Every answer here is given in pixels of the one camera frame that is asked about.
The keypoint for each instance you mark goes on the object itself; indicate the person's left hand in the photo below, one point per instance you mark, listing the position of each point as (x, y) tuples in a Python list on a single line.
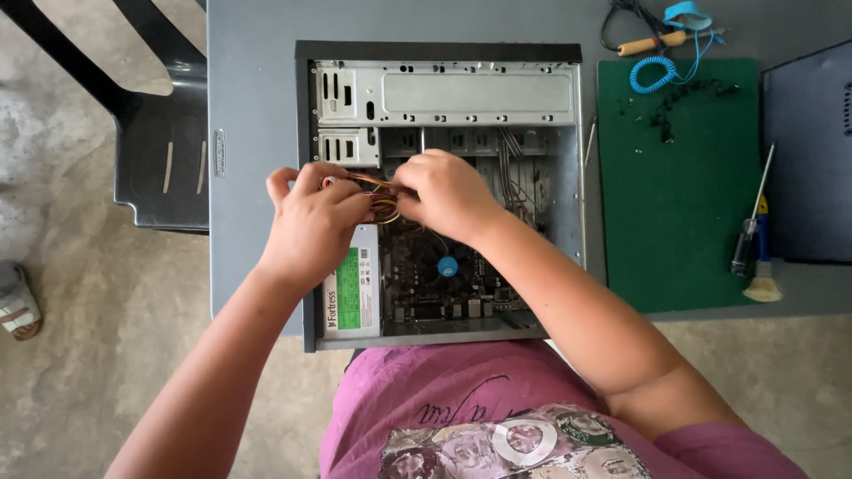
[(313, 226)]

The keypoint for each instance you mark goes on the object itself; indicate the person's right hand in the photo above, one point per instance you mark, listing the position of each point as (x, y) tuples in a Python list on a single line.
[(449, 196)]

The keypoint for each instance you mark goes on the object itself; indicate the person's right fingers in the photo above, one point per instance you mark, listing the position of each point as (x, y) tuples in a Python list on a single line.
[(409, 183)]

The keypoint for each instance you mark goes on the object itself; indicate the black cooler fan blue sticker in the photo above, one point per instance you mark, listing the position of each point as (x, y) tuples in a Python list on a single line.
[(447, 265)]

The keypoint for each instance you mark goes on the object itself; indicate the dark motherboard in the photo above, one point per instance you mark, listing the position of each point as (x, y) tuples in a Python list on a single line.
[(432, 279)]

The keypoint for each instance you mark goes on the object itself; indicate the open grey computer case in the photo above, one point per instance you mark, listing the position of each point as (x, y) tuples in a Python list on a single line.
[(466, 100)]

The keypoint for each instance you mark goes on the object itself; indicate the grey power supply green label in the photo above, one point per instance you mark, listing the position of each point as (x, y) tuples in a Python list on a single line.
[(353, 289)]

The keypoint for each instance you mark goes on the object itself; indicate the thin metal rod tool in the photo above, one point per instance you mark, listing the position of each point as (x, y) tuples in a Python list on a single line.
[(590, 140)]

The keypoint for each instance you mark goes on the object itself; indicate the grey table edge label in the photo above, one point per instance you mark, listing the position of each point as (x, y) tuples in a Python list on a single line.
[(219, 153)]

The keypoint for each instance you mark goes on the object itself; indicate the person's pink printed shirt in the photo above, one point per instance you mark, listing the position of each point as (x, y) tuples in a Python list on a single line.
[(506, 412)]

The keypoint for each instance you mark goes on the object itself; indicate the green work mat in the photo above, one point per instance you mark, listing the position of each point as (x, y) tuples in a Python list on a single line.
[(675, 199)]

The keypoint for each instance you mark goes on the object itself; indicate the black plastic chair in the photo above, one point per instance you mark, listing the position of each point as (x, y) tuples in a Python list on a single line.
[(146, 120)]

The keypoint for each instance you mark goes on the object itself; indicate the heap of small black bits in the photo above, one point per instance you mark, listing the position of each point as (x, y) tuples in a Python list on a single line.
[(672, 106)]

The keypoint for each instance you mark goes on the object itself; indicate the dark computer case side panel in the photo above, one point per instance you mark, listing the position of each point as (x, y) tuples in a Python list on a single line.
[(809, 159)]

